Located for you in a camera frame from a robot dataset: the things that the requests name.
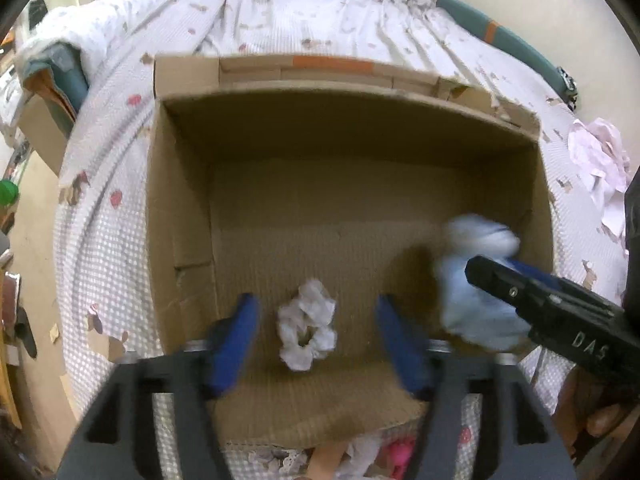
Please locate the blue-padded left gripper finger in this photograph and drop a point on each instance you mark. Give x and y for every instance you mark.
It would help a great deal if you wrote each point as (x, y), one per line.
(116, 438)

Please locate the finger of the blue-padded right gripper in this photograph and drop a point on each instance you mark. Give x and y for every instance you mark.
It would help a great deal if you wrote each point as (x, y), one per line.
(517, 437)

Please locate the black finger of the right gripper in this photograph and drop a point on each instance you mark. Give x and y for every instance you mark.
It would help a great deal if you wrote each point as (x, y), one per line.
(525, 294)

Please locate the light blue fluffy scrunchie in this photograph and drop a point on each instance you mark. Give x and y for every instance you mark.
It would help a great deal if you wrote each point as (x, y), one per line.
(465, 310)

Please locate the pink soft toy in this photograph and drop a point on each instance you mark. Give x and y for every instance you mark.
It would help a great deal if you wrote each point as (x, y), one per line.
(397, 455)

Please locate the white sock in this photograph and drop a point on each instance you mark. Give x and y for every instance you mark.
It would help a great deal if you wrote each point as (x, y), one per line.
(361, 454)

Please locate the lace grey scrunchie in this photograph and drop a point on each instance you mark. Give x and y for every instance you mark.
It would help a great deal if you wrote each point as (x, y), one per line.
(279, 460)

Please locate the beige stocking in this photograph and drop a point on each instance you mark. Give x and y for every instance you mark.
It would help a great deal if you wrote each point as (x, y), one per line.
(325, 459)

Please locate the cream scrunchie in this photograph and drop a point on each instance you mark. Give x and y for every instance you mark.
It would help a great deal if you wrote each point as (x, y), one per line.
(305, 327)

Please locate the person's right hand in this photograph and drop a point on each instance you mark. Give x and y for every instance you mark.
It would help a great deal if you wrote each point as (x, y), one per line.
(589, 409)

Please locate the black slipper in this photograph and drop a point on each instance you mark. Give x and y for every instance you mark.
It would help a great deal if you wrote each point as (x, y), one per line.
(23, 331)

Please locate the pink white clothes pile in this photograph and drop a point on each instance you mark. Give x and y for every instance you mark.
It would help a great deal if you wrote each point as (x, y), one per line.
(597, 150)

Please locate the checkered dog-print bedsheet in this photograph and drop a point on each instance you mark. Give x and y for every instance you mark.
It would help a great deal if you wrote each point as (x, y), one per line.
(101, 227)

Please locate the green dustpan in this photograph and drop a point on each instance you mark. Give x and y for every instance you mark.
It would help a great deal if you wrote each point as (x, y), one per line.
(8, 192)

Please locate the teal bolster cushion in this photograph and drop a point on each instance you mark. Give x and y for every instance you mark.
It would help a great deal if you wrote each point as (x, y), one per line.
(479, 25)

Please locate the cardboard bedside box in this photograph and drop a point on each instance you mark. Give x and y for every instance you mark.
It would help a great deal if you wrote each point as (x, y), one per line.
(43, 133)

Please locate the white folded duvet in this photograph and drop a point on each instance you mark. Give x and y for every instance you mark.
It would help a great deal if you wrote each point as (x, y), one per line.
(96, 30)

